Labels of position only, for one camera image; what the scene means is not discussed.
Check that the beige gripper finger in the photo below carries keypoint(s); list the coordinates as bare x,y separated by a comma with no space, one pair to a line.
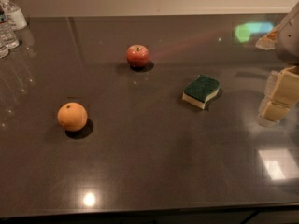
286,92
267,106

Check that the red apple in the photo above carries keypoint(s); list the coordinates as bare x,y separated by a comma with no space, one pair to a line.
137,56

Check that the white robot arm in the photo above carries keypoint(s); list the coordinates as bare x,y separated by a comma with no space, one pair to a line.
284,39

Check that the green and yellow sponge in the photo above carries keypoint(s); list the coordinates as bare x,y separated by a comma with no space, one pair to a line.
201,91

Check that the orange fruit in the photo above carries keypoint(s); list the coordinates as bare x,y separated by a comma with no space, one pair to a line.
72,117

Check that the clear plastic water bottle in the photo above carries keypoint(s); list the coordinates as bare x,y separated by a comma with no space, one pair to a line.
6,33

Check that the clear water bottle at edge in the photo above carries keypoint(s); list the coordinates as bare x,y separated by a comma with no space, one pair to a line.
3,49

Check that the white pump sanitizer bottle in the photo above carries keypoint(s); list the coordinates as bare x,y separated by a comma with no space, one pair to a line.
14,15

